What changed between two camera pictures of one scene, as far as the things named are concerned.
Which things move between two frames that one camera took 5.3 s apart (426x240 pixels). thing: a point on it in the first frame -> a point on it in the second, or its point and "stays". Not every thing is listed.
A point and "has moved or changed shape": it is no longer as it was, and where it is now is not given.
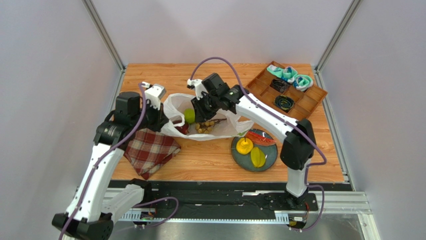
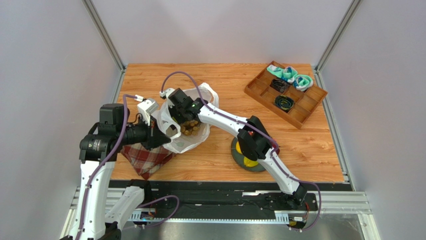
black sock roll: x=280 y=85 stays
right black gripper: x=203 y=107 -> x=179 y=111
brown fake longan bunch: x=206 y=126 -> x=189 y=127
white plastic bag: x=175 y=105 has moved or changed shape
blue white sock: x=302 y=82 stays
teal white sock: x=288 y=73 stays
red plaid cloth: x=147 y=150 stays
